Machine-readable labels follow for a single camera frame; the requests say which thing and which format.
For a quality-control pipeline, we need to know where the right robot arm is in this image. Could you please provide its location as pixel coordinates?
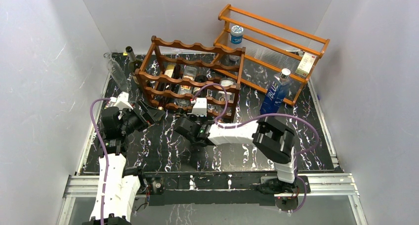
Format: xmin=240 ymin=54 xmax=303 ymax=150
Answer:
xmin=173 ymin=114 xmax=298 ymax=194

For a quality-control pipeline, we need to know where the clear glass bottle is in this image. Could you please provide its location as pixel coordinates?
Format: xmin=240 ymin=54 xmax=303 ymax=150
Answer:
xmin=103 ymin=52 xmax=131 ymax=93

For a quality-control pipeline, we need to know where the purple cable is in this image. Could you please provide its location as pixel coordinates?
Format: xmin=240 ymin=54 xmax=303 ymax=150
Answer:
xmin=89 ymin=97 xmax=114 ymax=225
xmin=195 ymin=83 xmax=321 ymax=214

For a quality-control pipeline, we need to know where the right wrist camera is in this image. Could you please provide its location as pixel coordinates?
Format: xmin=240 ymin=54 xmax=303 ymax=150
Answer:
xmin=191 ymin=97 xmax=207 ymax=117

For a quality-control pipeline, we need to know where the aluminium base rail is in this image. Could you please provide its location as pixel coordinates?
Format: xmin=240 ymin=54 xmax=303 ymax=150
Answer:
xmin=59 ymin=173 xmax=361 ymax=225

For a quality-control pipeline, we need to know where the orange wooden shelf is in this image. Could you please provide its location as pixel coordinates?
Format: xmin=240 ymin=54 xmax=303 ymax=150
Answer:
xmin=213 ymin=4 xmax=330 ymax=106

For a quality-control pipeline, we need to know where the green wine bottle white label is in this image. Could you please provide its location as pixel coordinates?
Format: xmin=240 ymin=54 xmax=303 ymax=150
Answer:
xmin=126 ymin=46 xmax=143 ymax=86

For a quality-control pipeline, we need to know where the brown wooden wine rack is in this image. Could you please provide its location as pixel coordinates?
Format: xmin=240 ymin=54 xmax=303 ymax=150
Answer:
xmin=135 ymin=36 xmax=246 ymax=122

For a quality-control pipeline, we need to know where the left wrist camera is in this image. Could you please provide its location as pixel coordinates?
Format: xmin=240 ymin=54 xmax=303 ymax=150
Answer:
xmin=106 ymin=91 xmax=133 ymax=110

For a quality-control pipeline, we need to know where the small white box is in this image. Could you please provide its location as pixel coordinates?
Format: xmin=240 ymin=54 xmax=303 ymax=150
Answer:
xmin=295 ymin=52 xmax=317 ymax=77

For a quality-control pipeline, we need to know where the blue lidded jar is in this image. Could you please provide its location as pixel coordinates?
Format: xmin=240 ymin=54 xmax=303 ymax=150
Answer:
xmin=230 ymin=25 xmax=244 ymax=45

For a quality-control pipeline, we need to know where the white label bottle in rack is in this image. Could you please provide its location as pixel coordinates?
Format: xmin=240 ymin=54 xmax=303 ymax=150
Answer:
xmin=217 ymin=78 xmax=238 ymax=103

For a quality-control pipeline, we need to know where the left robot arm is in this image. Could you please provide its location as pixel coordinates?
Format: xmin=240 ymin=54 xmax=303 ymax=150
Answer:
xmin=86 ymin=97 xmax=165 ymax=225

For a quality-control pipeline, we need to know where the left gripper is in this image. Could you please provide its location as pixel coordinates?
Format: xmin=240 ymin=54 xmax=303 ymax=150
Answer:
xmin=120 ymin=100 xmax=165 ymax=135

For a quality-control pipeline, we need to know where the clear square liquor bottle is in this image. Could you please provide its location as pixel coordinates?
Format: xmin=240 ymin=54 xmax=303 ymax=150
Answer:
xmin=175 ymin=65 xmax=199 ymax=107

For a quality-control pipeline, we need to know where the gold capped wine bottle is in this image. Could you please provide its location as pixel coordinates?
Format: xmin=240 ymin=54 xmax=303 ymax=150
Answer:
xmin=158 ymin=64 xmax=181 ymax=110

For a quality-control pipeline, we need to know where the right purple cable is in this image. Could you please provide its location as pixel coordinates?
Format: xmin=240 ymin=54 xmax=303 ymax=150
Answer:
xmin=195 ymin=83 xmax=321 ymax=214

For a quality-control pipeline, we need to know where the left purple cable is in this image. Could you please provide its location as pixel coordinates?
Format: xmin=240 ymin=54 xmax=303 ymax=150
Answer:
xmin=89 ymin=97 xmax=114 ymax=225

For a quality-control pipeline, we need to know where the blue square glass bottle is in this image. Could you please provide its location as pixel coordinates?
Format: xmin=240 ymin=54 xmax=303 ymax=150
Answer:
xmin=260 ymin=68 xmax=291 ymax=115

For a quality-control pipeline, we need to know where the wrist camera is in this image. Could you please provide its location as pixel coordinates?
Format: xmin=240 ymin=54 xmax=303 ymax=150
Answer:
xmin=191 ymin=97 xmax=207 ymax=117
xmin=106 ymin=91 xmax=133 ymax=110

